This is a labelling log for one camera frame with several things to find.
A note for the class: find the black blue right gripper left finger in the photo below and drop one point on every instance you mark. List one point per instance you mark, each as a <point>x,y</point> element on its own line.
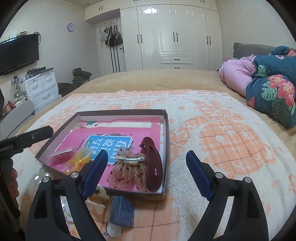
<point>46,220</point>

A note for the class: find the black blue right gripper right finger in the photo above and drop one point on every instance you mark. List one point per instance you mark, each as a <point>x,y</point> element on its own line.
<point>247,220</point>

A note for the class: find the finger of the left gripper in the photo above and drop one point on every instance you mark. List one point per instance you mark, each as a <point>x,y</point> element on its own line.
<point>28,139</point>

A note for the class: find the red hair accessory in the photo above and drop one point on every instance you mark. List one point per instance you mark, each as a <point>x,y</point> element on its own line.
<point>60,157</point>

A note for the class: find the yellow hair clip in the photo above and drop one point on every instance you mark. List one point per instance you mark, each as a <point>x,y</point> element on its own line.
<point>78,160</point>

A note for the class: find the cream claw hair clip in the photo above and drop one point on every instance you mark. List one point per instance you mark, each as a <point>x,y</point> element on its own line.
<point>98,200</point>

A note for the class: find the small blue jewelry box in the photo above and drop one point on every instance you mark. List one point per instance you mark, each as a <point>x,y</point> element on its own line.
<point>122,212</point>

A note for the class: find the beige beaded bow hair clip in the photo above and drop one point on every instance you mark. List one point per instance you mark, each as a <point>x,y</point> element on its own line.
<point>129,171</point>

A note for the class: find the maroon oval hair clip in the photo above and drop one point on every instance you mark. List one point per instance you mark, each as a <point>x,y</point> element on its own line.
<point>154,164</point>

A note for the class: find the white bedroom door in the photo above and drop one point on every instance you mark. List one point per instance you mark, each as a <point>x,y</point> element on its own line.
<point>111,59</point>

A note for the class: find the person's left hand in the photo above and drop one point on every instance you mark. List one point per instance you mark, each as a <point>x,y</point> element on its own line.
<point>13,184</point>

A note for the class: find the grey chair back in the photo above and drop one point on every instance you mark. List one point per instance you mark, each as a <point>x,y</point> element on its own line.
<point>16,118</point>

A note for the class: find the white drawer cabinet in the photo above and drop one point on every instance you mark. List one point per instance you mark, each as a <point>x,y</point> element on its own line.
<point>42,90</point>

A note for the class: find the brown cardboard box tray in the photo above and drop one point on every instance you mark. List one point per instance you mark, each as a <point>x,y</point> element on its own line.
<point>111,130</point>

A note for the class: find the black set-top box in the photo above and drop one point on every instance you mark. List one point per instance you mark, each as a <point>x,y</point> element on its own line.
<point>36,71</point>

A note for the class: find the pile of dark clothes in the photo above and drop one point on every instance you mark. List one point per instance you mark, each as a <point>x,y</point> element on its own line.
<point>80,77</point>

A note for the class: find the pink book with blue label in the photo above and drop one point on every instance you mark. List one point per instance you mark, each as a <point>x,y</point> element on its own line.
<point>136,146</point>

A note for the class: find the peach white plush blanket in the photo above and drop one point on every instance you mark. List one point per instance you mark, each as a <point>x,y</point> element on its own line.
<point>221,131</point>

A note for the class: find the floral blue folded quilt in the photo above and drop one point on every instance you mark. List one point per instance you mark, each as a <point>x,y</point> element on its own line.
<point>272,89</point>

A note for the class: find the bags hanging on door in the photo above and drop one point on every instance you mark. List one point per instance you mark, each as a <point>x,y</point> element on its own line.
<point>111,36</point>

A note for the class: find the tan bed sheet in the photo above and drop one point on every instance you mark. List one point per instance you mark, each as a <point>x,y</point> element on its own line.
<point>165,79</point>

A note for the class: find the white glossy wardrobe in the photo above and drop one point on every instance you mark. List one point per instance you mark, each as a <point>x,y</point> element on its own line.
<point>165,34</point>

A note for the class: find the grey quilted headboard cover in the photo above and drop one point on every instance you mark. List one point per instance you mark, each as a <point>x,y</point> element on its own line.
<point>244,50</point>

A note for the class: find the black wall television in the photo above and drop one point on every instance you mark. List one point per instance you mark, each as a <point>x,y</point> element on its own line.
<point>19,52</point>

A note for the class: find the purple wall clock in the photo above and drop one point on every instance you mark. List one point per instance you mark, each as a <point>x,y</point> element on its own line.
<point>71,27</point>

